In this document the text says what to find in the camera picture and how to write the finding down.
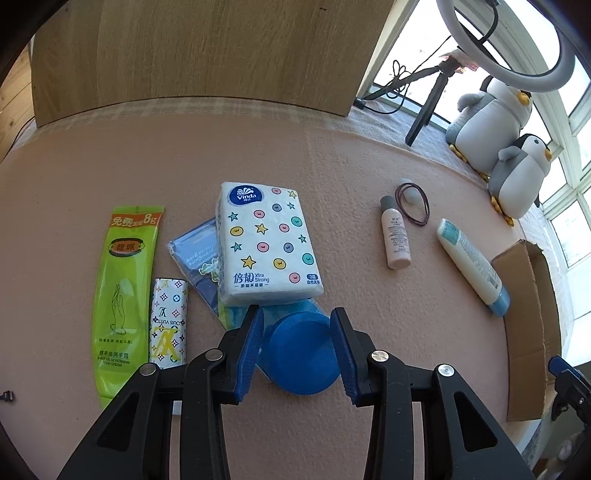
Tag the white patterned lighter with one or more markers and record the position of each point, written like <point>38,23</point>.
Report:
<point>168,318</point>

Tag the black tripod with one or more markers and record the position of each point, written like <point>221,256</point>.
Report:
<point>422,117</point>

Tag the black gooseneck phone holder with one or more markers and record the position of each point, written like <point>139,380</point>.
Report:
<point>491,18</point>

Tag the small grey round object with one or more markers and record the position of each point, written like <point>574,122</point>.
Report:
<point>409,196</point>

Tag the white window frame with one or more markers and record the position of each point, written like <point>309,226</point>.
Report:
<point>556,117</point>

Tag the small pink bottle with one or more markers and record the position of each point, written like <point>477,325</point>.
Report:
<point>396,235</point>

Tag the large penguin plush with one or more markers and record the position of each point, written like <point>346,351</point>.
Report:
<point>494,120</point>

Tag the green hand cream tube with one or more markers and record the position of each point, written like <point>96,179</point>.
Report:
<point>124,286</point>

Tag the white patterned tissue pack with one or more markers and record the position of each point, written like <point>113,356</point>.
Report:
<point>268,240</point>

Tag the cardboard box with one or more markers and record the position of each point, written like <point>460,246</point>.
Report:
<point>526,300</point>

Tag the small penguin plush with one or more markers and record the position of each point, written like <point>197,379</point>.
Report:
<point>517,180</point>

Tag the white checked mat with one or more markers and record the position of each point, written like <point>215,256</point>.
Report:
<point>392,129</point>

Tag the wooden board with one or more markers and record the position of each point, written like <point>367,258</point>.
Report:
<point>207,55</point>

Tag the white lotion tube blue cap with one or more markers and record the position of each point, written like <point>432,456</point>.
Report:
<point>471,263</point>

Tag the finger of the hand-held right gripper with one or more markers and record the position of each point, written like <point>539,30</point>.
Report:
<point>575,392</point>

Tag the blue round container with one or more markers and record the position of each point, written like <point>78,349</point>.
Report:
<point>298,355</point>

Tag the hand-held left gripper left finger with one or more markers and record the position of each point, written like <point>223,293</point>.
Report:
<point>249,355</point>

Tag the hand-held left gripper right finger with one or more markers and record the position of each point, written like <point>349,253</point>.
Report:
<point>344,355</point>

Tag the dark blue packet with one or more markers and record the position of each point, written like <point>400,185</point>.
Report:
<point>194,254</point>

